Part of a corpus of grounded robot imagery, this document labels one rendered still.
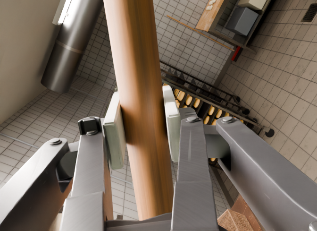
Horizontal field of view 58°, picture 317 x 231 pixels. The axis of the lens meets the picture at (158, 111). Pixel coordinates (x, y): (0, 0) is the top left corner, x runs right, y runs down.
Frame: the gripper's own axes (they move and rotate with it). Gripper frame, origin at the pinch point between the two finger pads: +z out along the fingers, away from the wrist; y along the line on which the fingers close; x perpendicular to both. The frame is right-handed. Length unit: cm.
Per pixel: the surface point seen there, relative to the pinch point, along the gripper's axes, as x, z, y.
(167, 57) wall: -71, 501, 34
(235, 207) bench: -143, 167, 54
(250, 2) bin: 7, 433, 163
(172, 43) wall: -46, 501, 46
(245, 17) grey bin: -14, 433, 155
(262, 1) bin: 6, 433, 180
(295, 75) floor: -77, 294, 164
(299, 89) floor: -87, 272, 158
